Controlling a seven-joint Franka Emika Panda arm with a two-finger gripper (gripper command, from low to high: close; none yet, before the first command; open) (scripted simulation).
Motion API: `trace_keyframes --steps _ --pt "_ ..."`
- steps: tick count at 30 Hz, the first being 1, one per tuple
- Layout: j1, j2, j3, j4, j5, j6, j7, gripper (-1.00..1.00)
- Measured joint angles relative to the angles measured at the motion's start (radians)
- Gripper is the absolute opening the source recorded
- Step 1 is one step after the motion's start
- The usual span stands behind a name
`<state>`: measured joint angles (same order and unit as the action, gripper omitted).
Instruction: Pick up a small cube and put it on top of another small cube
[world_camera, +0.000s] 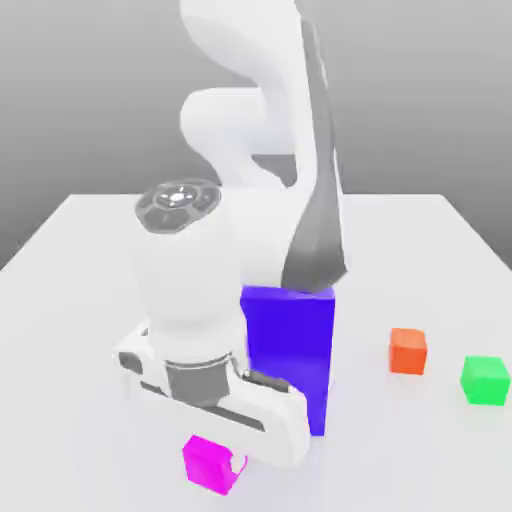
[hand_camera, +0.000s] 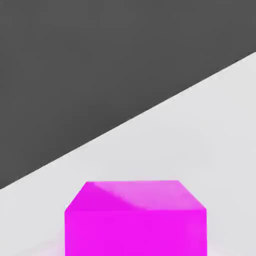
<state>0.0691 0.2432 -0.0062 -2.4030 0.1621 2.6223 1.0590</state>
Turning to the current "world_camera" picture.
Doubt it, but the small magenta cube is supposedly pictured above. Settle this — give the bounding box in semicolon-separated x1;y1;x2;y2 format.
181;434;249;497

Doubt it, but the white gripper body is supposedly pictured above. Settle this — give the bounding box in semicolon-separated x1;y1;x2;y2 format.
135;377;314;470

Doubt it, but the small orange cube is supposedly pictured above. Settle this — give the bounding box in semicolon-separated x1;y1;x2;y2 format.
388;327;428;376

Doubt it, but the small green cube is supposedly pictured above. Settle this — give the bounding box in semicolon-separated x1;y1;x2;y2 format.
459;355;512;407

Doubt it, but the large blue box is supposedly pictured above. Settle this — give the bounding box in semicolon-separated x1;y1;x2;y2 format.
239;284;336;437

